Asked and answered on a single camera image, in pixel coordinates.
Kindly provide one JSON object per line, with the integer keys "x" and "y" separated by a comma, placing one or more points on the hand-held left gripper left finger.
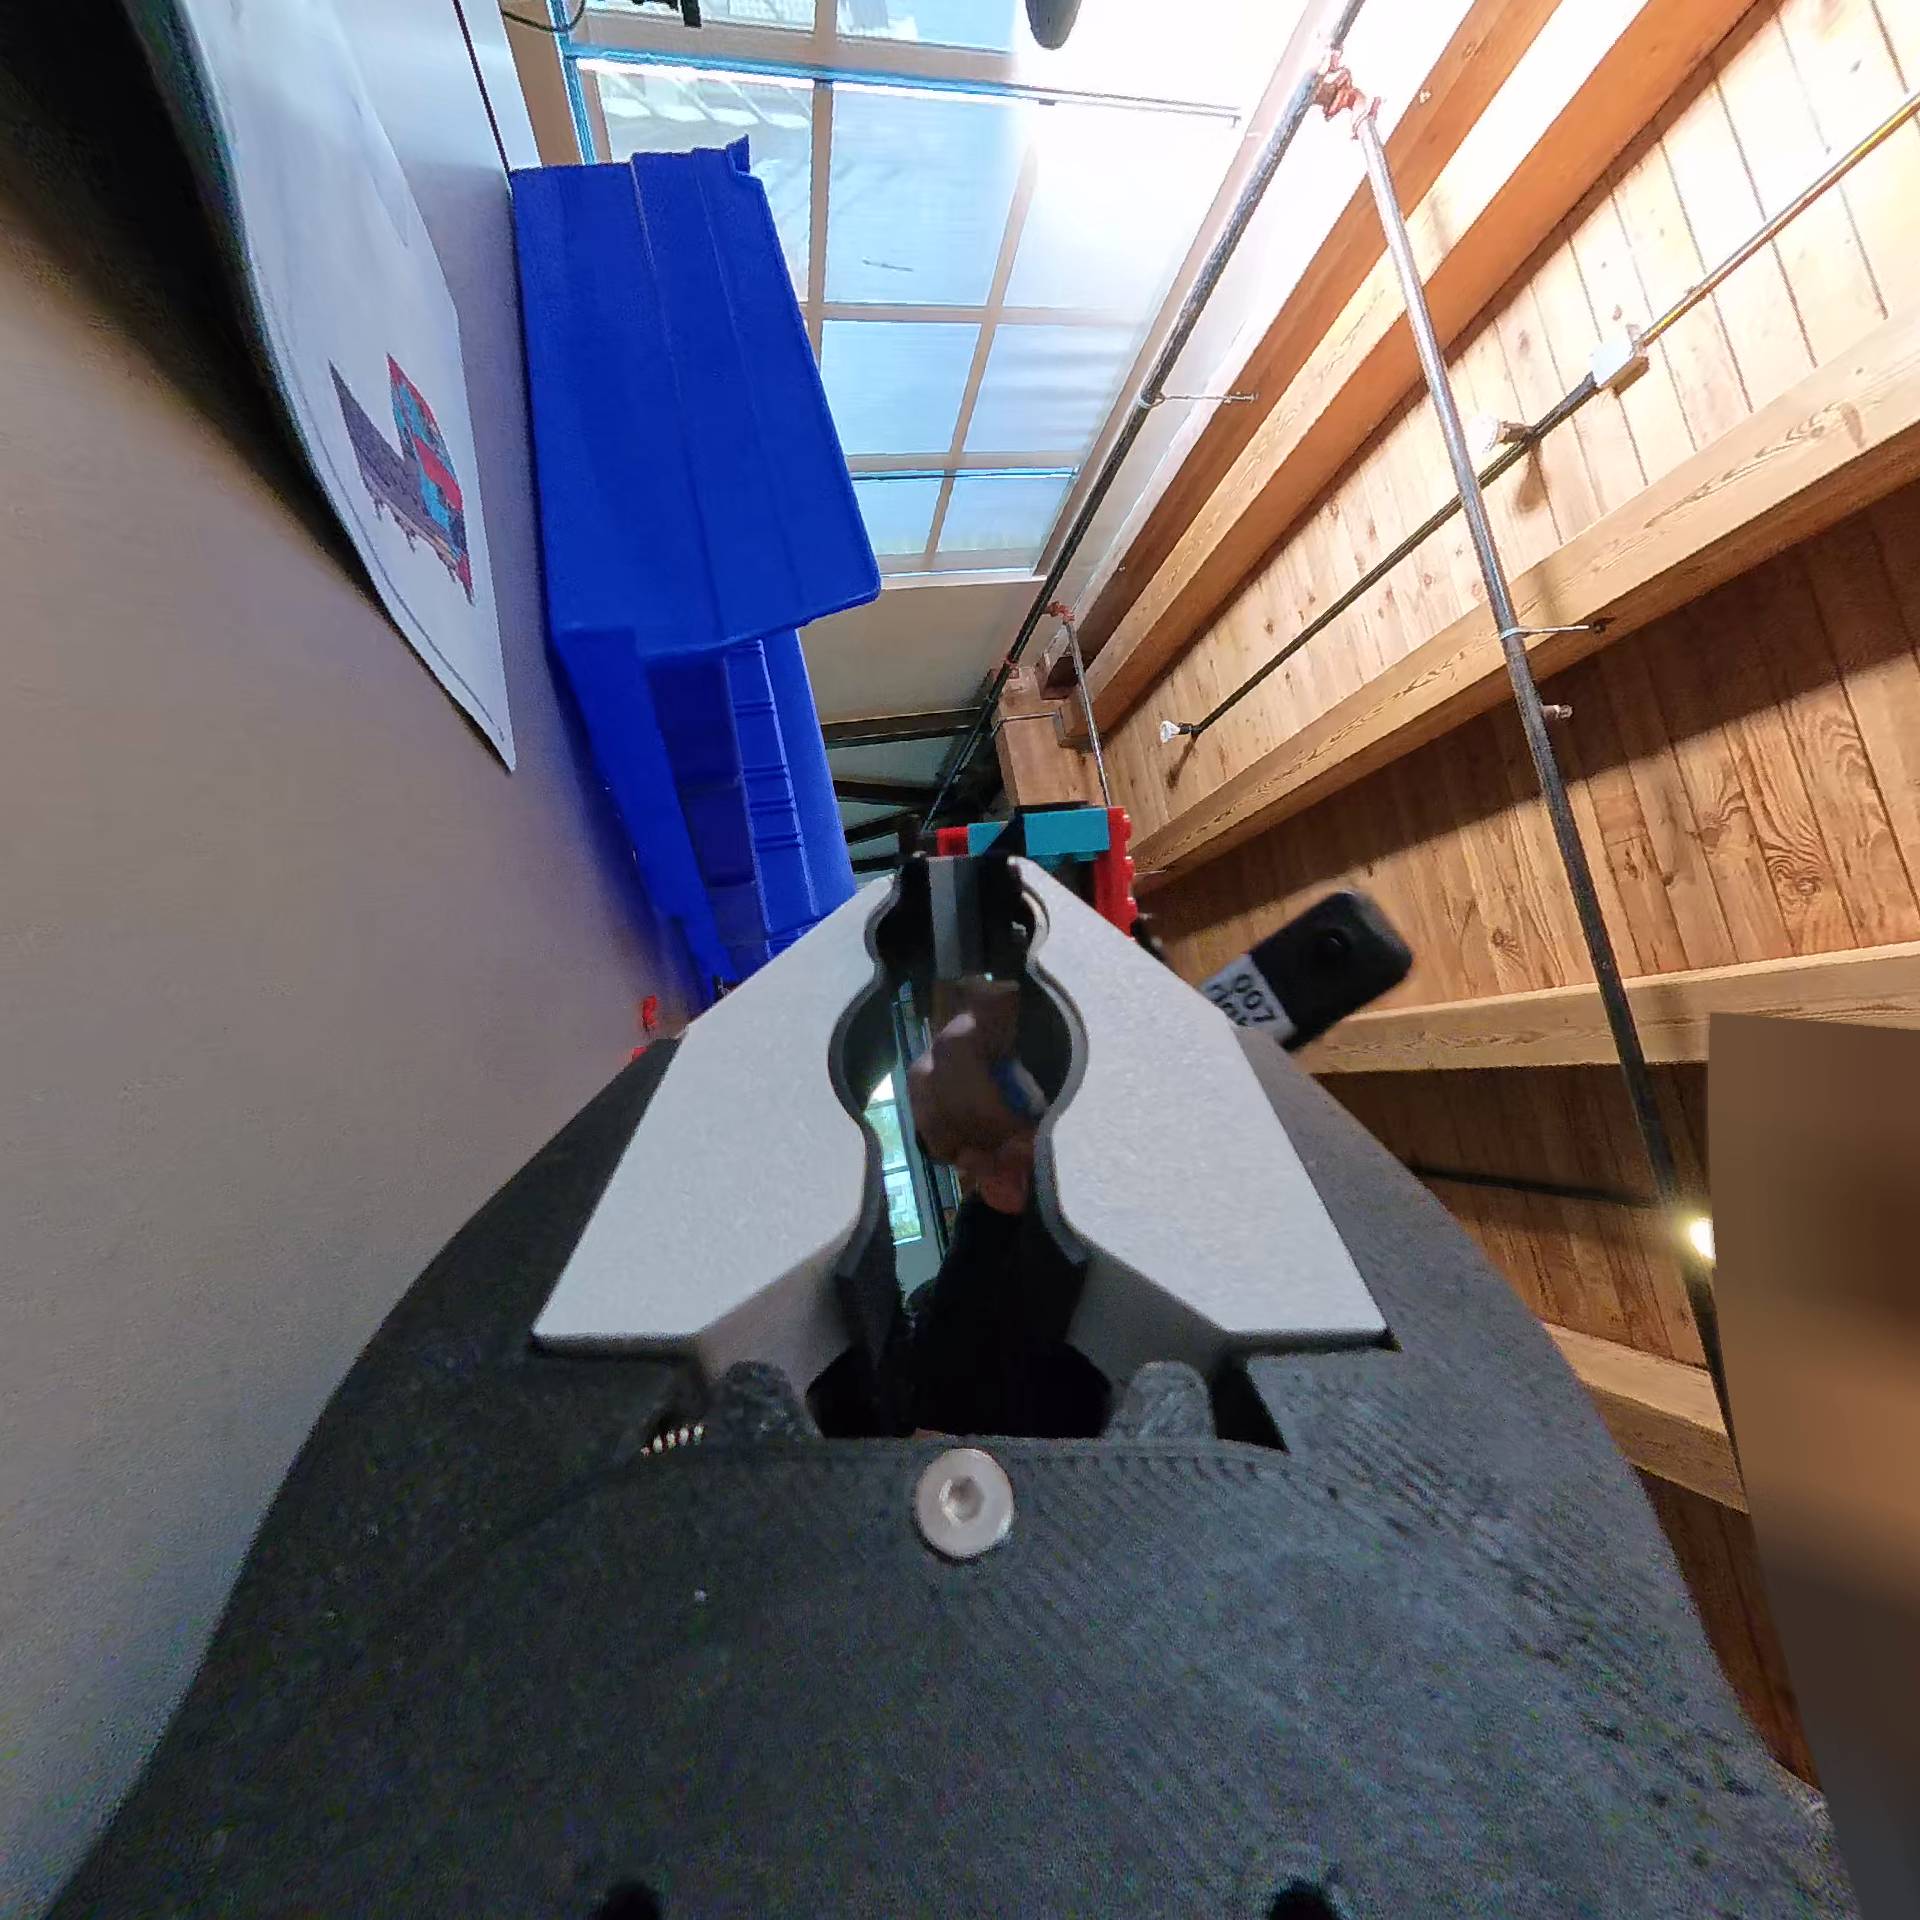
{"x": 704, "y": 1184}

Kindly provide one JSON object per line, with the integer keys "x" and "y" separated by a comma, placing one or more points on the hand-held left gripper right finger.
{"x": 1200, "y": 1184}

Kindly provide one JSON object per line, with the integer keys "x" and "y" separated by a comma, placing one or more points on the red teal grey brick model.
{"x": 953, "y": 901}

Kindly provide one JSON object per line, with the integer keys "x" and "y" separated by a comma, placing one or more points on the blue plastic bin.
{"x": 674, "y": 375}

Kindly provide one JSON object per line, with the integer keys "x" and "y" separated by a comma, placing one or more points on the person's right forearm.
{"x": 1003, "y": 1319}

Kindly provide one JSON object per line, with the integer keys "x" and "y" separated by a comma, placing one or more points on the grey desk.
{"x": 225, "y": 1125}

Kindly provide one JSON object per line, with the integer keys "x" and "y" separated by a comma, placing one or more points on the person's right hand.
{"x": 960, "y": 1096}

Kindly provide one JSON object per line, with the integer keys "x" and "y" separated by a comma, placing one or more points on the black rod with white spotlights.
{"x": 1170, "y": 731}

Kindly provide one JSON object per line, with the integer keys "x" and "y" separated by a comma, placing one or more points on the thin metal sprinkler pipe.
{"x": 1084, "y": 705}

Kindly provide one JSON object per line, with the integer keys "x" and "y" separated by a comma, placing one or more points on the thick metal sprinkler pipe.
{"x": 1516, "y": 643}

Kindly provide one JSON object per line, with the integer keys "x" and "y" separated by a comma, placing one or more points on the black ceiling pipe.
{"x": 1198, "y": 301}

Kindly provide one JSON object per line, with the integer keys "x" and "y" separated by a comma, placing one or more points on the large paned window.
{"x": 931, "y": 225}

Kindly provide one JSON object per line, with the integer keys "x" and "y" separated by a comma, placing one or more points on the white instruction booklet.
{"x": 346, "y": 271}

